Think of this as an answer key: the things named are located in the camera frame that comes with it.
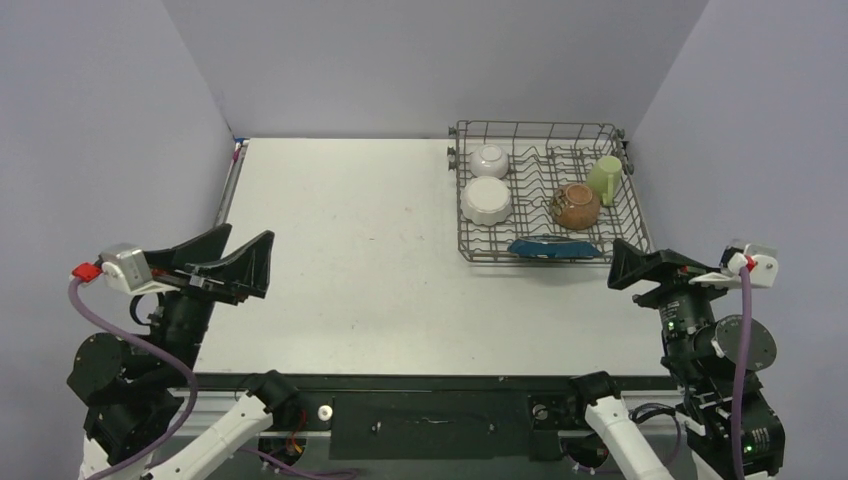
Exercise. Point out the blue leaf-shaped plate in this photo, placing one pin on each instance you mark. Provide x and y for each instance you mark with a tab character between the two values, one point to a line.
553	247

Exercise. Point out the black front mounting rail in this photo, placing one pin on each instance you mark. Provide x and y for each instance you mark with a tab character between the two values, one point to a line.
397	417

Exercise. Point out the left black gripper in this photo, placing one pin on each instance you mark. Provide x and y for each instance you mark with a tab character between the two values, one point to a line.
247	269

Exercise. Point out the grey wire dish rack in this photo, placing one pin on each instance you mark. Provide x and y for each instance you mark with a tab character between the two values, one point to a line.
544	156

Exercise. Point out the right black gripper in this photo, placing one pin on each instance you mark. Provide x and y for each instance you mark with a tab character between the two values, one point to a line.
669	279

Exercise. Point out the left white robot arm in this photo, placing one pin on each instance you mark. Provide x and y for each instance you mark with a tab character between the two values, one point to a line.
140	389

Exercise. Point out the green mug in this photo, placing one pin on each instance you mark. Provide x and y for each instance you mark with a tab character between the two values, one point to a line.
605	177

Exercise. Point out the white scalloped black-rimmed dish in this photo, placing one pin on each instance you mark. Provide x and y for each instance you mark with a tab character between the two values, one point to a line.
486	201

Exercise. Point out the plain white bowl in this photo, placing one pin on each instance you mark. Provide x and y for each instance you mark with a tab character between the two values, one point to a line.
489	160

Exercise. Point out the brown black-rimmed bowl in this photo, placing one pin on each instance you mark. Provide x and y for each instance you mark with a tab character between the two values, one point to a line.
575	206

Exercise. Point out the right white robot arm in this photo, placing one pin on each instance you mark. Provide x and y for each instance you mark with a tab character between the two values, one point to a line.
713	349

